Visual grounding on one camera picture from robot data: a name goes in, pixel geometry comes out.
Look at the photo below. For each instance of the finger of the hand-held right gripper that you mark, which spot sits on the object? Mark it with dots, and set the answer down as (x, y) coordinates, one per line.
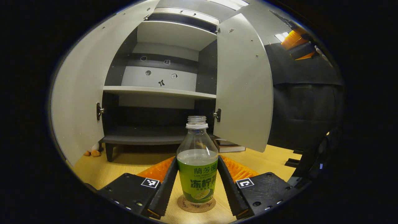
(303, 51)
(293, 39)

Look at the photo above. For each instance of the black equipment stand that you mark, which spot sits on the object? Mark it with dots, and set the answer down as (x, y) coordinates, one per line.
(314, 155)

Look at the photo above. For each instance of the round cork coaster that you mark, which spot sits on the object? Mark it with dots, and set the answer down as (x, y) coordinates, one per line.
(186, 207)

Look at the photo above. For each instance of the penguin plush toy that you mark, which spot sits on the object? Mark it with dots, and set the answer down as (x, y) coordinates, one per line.
(93, 151)

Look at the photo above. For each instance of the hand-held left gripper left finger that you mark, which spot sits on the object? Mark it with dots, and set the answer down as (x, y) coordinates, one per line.
(161, 189)

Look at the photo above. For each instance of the black backdrop cloth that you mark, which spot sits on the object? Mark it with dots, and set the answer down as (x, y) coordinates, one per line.
(304, 102)

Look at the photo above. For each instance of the grey cabinet door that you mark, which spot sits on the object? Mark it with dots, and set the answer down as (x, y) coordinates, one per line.
(245, 93)
(80, 93)

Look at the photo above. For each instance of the grey cabinet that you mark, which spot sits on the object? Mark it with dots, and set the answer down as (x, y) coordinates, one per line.
(168, 34)

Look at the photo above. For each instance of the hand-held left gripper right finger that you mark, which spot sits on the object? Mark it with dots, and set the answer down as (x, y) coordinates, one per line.
(231, 189)

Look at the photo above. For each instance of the large ceiling light panel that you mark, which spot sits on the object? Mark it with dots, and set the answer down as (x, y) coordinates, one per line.
(231, 3)

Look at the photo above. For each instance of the green label bottle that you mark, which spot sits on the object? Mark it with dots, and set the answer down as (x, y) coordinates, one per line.
(197, 177)

